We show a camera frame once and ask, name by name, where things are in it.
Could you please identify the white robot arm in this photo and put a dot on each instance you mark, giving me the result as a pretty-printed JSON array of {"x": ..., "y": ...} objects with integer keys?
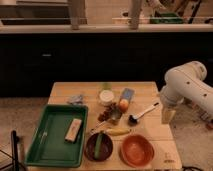
[{"x": 186, "y": 81}]

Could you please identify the orange fruit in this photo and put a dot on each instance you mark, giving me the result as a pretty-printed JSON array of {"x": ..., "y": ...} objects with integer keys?
[{"x": 123, "y": 105}]

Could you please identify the metal measuring cup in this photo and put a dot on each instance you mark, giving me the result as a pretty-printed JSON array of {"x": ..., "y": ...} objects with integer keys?
[{"x": 115, "y": 117}]

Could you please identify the wooden block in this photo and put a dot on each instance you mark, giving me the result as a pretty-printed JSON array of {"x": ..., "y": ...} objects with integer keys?
[{"x": 73, "y": 130}]

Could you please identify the green cucumber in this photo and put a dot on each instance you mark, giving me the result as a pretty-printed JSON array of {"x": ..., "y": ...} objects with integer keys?
[{"x": 98, "y": 145}]

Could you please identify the dark brown bowl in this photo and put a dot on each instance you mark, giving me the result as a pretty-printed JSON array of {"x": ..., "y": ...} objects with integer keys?
[{"x": 106, "y": 148}]

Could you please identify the grey crumpled cloth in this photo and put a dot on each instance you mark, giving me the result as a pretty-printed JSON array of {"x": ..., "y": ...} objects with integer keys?
[{"x": 75, "y": 100}]

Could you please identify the red bowl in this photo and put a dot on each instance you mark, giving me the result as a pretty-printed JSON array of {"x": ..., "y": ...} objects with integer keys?
[{"x": 136, "y": 151}]

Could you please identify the green plastic tray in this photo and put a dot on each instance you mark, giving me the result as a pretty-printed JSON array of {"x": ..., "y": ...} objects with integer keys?
[{"x": 49, "y": 147}]

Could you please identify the black chair frame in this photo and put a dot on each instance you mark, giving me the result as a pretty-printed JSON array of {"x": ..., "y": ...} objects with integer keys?
[{"x": 15, "y": 164}]

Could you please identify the red grapes bunch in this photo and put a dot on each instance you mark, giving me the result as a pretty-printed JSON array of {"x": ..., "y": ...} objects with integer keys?
[{"x": 106, "y": 114}]

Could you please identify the green box on counter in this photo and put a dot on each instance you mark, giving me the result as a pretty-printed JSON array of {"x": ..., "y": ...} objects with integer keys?
[{"x": 165, "y": 18}]

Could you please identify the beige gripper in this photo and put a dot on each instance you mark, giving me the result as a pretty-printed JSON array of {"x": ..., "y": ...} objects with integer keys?
[{"x": 167, "y": 114}]

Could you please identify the yellow banana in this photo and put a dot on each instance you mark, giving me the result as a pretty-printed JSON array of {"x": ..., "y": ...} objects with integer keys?
[{"x": 117, "y": 132}]

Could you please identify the white round container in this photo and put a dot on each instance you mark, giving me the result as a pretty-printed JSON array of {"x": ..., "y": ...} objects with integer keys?
[{"x": 106, "y": 97}]

